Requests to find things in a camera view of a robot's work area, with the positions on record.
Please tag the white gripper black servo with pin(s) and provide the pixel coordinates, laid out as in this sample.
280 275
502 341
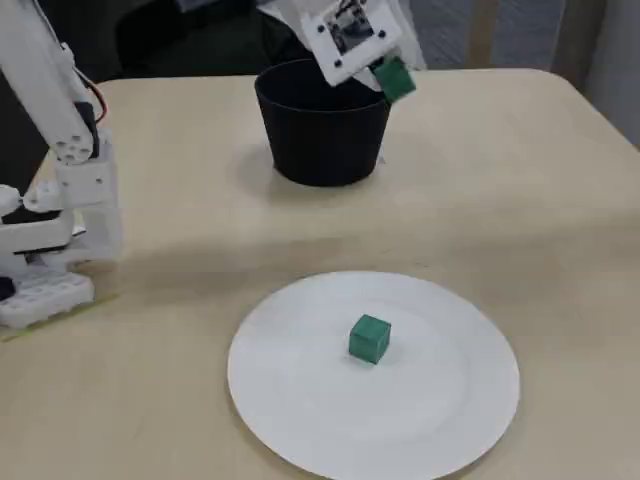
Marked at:
371 76

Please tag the green cube block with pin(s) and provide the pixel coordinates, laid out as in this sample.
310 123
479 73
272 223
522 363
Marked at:
369 342
395 82

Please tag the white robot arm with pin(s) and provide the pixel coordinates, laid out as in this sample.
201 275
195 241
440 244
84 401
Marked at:
75 175

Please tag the black pot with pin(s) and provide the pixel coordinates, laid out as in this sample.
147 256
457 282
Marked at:
325 140

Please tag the white round plate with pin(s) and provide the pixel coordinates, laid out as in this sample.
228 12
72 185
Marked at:
425 400

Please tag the white chair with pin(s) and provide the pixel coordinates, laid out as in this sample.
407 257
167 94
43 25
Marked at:
417 35

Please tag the white controller board holder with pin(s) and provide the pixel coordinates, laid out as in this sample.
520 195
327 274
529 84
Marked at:
45 295

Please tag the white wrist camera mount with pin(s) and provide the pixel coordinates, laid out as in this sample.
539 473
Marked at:
350 60

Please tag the wooden frame partition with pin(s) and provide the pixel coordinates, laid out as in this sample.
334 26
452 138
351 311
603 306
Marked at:
480 35

